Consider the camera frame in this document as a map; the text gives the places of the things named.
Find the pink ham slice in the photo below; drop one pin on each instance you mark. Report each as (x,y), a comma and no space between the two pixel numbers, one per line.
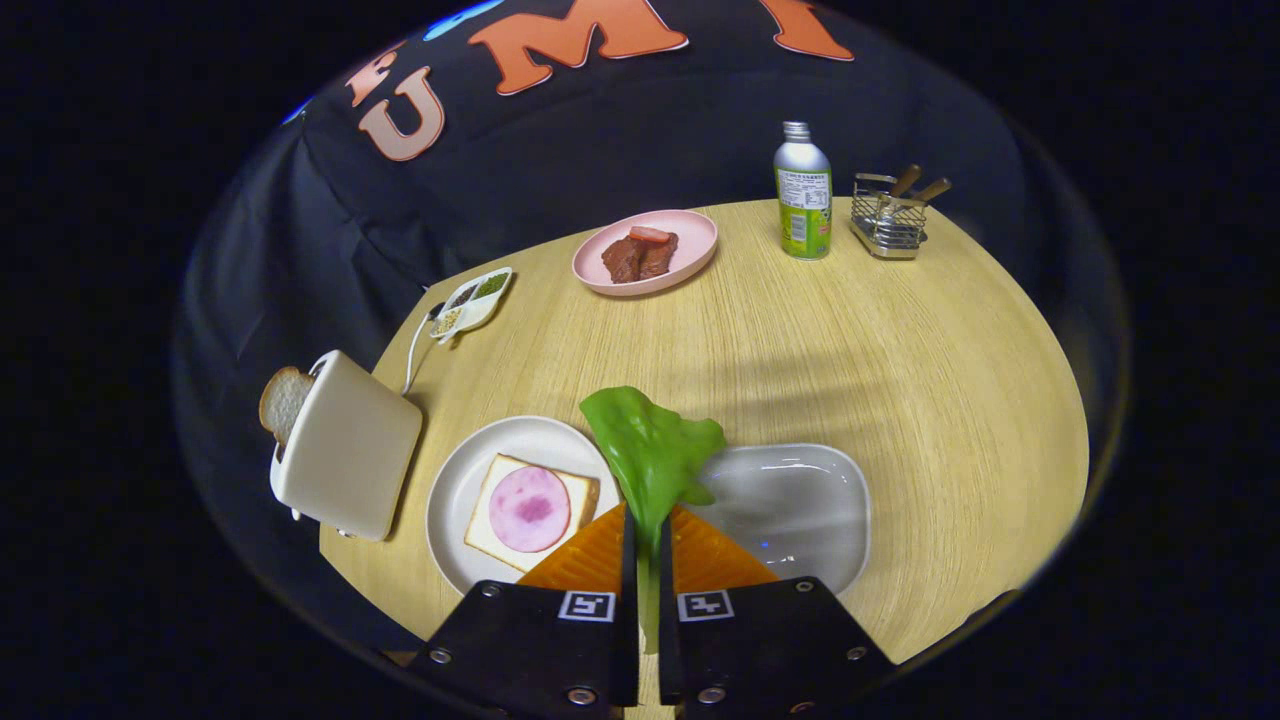
(530,508)

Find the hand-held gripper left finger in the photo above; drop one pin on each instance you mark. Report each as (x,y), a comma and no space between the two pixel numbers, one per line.
(540,650)

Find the red meat strip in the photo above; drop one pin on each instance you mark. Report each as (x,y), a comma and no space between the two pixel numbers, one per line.
(650,234)

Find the round white plate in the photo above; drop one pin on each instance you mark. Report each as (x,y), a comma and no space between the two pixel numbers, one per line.
(470,465)

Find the brown meat pieces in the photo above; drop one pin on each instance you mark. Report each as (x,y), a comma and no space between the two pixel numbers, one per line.
(635,260)

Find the square toast slice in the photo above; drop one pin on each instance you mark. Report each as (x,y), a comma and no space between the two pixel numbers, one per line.
(482,530)

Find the silver green drink bottle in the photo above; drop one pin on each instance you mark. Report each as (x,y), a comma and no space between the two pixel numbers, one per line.
(802,190)

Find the oblong white plate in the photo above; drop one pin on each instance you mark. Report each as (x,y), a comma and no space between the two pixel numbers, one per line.
(790,510)

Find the black backdrop cloth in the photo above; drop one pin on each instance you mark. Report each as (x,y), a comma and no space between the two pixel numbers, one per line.
(620,150)

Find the plain bread slice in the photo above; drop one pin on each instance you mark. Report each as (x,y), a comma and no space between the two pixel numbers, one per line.
(283,400)

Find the pink plate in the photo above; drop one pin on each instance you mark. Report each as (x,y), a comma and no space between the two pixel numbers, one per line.
(690,245)

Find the white toaster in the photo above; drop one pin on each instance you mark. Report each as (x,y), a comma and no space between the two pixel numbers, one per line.
(350,450)

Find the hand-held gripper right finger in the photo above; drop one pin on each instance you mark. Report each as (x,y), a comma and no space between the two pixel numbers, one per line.
(760,650)

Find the divided white seasoning dish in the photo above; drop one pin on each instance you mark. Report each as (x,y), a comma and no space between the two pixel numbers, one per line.
(478,300)

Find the green lettuce leaf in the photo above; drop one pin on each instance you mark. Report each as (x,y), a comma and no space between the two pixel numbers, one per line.
(650,450)

